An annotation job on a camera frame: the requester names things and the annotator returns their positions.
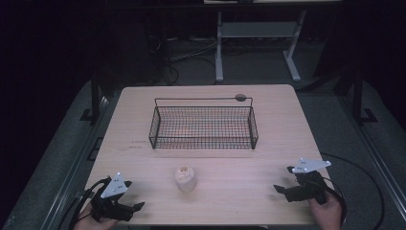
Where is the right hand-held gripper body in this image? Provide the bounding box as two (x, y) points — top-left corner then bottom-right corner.
(284, 157), (332, 205)

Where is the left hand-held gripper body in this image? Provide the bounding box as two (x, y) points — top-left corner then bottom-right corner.
(90, 172), (135, 223)

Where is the beige lotus root piece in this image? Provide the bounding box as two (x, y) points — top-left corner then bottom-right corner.
(173, 165), (197, 193)

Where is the black wire basket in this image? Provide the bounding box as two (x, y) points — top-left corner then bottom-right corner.
(147, 93), (259, 150)

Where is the person's left hand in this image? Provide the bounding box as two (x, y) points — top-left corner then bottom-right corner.
(73, 204), (120, 230)

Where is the person's right hand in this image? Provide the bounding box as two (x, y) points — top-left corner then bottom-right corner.
(306, 191), (345, 230)

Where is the white metal stand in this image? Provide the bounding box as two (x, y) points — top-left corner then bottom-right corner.
(214, 9), (308, 83)

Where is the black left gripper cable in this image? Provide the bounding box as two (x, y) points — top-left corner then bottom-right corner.
(67, 177), (111, 230)

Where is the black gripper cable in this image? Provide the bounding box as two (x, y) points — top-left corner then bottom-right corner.
(320, 152), (386, 230)
(67, 177), (111, 230)

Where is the aluminium floor rail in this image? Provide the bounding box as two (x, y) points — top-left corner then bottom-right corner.
(338, 95), (406, 215)
(37, 95), (111, 230)

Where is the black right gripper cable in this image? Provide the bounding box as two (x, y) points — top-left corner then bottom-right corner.
(320, 152), (386, 230)

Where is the black metal post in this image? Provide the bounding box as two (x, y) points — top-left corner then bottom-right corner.
(79, 71), (108, 126)
(350, 70), (379, 127)

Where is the bundle of floor cables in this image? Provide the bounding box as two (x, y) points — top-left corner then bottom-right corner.
(147, 34), (218, 86)

